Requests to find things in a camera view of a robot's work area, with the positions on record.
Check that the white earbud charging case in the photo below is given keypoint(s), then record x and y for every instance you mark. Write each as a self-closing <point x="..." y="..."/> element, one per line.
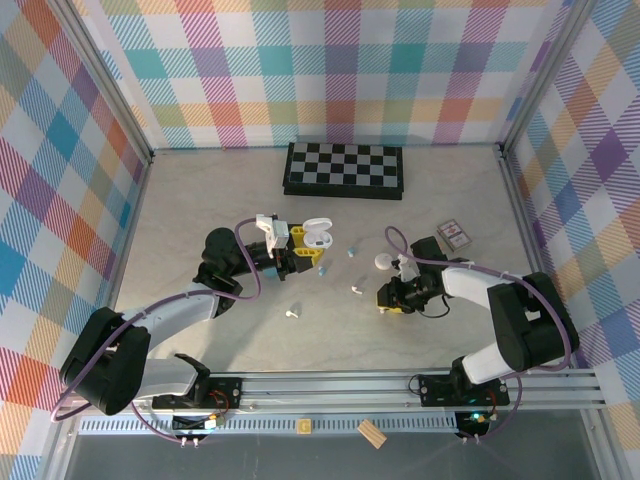
<point x="317" y="235"/>

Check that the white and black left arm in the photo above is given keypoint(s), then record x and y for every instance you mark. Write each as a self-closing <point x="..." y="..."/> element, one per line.
<point x="170" y="375"/>

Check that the white round closed case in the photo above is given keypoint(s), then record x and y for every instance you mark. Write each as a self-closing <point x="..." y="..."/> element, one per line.
<point x="384" y="261"/>

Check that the red playing card box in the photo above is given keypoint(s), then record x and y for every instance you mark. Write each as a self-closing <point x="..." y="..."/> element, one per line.
<point x="454" y="235"/>

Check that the black folding chessboard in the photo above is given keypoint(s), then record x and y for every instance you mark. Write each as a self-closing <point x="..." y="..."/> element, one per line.
<point x="345" y="167"/>

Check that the wooden block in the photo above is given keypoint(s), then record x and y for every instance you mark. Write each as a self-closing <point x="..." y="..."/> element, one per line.
<point x="372" y="433"/>

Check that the small wooden letter cube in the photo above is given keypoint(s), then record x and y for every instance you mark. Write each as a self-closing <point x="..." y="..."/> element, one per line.
<point x="302" y="426"/>

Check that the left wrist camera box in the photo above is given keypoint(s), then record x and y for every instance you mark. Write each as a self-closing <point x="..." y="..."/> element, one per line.
<point x="280" y="235"/>

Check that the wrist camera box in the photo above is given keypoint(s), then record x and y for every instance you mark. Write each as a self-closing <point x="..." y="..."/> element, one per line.
<point x="406" y="267"/>
<point x="280" y="235"/>

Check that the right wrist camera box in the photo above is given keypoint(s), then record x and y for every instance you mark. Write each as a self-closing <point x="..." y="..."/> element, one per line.
<point x="406" y="267"/>

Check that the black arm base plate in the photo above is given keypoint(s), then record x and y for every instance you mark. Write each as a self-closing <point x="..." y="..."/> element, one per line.
<point x="225" y="395"/>
<point x="435" y="390"/>

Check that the aluminium table edge rail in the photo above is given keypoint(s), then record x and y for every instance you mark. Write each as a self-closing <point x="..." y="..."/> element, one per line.
<point x="529" y="240"/>
<point x="130" y="235"/>

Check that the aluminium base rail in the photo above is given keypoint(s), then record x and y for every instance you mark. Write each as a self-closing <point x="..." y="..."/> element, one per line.
<point x="325" y="392"/>

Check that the aluminium frame post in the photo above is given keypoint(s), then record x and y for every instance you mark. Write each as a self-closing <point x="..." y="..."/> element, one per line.
<point x="102" y="75"/>
<point x="547" y="75"/>

